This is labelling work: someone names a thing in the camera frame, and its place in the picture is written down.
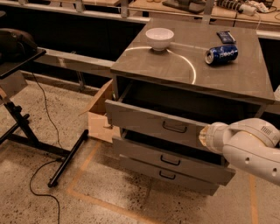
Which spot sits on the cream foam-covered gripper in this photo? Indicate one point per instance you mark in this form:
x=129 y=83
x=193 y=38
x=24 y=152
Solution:
x=212 y=136

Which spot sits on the grey top drawer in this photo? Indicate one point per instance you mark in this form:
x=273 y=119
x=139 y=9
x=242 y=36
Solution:
x=152 y=123

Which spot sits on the grey drawer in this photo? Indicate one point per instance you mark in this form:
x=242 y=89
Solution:
x=152 y=123
x=175 y=157
x=194 y=184

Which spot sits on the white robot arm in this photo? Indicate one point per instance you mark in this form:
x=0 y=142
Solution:
x=249 y=145

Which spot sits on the grey middle drawer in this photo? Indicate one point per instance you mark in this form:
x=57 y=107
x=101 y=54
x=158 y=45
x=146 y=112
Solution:
x=175 y=157

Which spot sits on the grey bottom drawer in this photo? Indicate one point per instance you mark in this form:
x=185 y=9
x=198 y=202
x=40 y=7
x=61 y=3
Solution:
x=194 y=184

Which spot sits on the grey drawer cabinet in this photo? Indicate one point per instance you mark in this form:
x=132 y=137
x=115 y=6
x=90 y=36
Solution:
x=177 y=81

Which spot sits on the blue soda can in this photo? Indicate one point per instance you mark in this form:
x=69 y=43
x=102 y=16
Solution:
x=221 y=54

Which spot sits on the cardboard box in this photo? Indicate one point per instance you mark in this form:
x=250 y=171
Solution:
x=97 y=121

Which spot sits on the white ceramic bowl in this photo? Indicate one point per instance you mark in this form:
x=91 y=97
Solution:
x=159 y=38

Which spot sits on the black device on workbench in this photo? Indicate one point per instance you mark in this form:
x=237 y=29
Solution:
x=193 y=6

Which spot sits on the black and white power tool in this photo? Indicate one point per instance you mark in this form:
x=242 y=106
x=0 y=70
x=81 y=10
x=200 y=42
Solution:
x=233 y=5

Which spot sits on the black metal stand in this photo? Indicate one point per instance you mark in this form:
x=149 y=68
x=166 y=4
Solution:
x=21 y=132

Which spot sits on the dark bag on stand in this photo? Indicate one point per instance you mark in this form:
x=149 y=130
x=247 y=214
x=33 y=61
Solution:
x=16 y=45

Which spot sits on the grey metal bench rail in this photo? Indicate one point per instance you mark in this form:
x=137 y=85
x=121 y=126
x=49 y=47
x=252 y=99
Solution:
x=76 y=62

